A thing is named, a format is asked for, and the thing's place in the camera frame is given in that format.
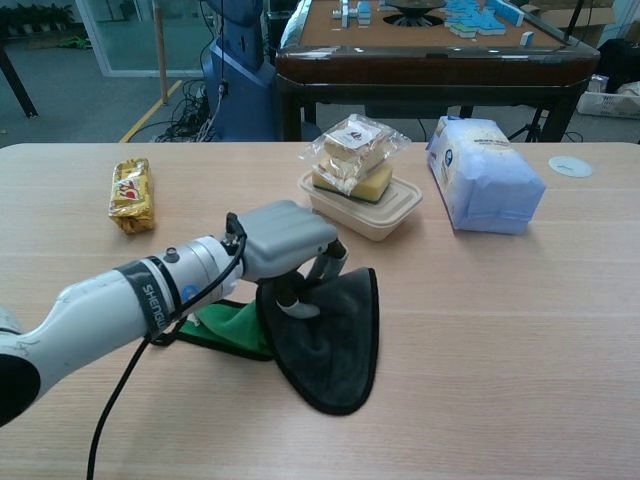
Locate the single blue mahjong tile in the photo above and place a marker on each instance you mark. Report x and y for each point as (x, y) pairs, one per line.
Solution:
(526, 37)

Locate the black tripod stand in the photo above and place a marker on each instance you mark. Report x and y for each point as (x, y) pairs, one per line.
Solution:
(530, 127)

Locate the dark wood mahjong table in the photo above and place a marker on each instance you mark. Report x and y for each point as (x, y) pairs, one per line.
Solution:
(430, 65)

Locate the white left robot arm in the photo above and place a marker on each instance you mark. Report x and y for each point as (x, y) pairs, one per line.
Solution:
(115, 310)

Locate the dark grey and green cloth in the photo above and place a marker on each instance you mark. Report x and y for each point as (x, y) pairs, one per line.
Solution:
(325, 345)

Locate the black slanted table leg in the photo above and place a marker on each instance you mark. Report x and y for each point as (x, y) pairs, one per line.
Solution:
(15, 82)

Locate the yellow and green sponge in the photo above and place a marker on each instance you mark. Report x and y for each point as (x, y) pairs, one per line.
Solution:
(367, 184)

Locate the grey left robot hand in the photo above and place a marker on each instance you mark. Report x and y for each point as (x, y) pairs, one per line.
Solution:
(285, 240)

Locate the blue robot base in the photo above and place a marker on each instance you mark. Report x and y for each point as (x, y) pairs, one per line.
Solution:
(242, 85)

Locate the beige rectangular food container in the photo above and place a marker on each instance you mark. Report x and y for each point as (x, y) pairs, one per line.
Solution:
(370, 210)

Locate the blue mahjong tile stack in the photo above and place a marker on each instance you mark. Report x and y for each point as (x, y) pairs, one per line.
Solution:
(356, 11)

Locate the gold foil snack pack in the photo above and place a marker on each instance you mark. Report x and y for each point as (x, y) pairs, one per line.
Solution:
(131, 195)

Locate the wooden pole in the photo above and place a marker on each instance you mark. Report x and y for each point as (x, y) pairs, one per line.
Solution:
(160, 50)

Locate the black round table centre dish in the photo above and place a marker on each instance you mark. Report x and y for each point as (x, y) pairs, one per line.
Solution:
(414, 6)

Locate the blue mahjong tile pile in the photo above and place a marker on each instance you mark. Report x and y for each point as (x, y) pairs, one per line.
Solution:
(477, 17)

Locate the light blue paper bag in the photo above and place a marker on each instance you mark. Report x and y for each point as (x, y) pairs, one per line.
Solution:
(482, 180)

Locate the clear wrapped bread pack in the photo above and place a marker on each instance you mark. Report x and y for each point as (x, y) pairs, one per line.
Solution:
(352, 150)

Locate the white perforated basket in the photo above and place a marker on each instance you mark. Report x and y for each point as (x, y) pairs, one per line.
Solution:
(607, 102)

